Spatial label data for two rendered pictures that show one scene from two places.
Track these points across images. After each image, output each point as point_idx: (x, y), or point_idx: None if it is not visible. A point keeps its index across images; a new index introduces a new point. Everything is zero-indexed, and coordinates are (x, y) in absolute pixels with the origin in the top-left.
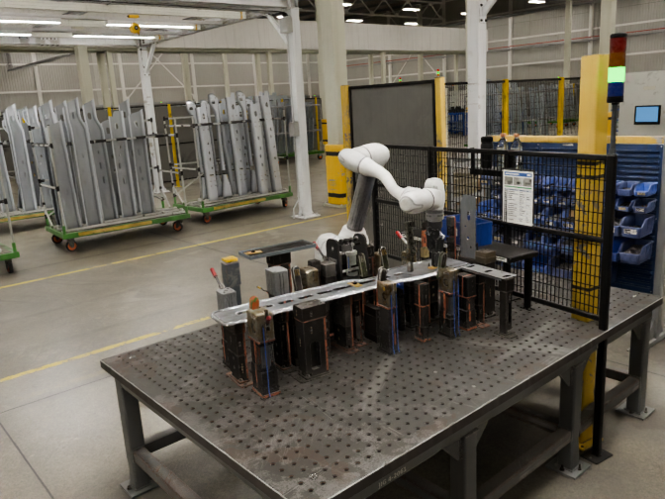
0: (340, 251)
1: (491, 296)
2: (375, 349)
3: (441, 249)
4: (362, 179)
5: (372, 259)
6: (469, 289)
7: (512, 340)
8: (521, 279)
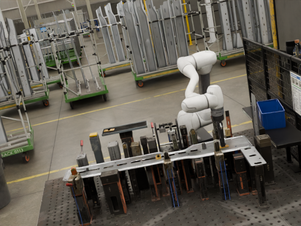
0: (191, 122)
1: (269, 170)
2: (169, 201)
3: (222, 135)
4: (198, 76)
5: (187, 136)
6: (238, 167)
7: (261, 210)
8: None
